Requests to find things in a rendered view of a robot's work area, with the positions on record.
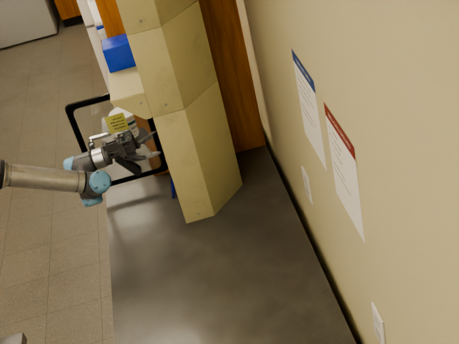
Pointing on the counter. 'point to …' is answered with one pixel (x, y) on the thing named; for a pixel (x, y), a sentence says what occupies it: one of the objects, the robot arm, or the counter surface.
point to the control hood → (128, 92)
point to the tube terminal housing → (188, 112)
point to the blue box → (117, 53)
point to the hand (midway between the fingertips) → (159, 142)
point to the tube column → (149, 13)
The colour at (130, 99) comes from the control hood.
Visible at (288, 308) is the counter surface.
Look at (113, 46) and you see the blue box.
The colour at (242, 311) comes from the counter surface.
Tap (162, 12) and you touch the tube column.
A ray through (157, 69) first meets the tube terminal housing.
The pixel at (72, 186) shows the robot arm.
